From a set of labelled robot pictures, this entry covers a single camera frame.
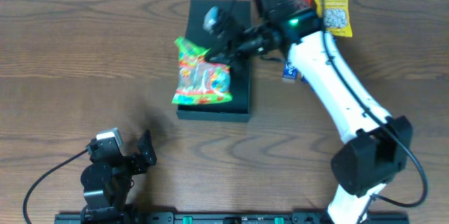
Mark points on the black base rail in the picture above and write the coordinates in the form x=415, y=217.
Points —
x=231, y=218

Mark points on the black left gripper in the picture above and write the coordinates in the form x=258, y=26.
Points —
x=139, y=159

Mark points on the Haribo gummy worms bag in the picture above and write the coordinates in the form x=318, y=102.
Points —
x=200, y=82

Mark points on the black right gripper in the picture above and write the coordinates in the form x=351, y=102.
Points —
x=231, y=43

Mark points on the yellow nuts bag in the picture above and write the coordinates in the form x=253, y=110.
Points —
x=335, y=14

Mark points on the blue Eclipse mints box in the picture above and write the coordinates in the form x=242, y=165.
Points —
x=289, y=72

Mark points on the Dairy Milk chocolate bar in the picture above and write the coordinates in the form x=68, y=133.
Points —
x=304, y=79

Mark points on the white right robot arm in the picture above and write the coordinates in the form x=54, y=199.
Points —
x=375, y=144

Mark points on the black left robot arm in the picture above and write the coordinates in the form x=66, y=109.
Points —
x=108, y=180

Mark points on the red Hacks candy bag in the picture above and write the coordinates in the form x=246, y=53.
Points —
x=301, y=4

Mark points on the dark green open box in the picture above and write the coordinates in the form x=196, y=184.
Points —
x=236, y=110

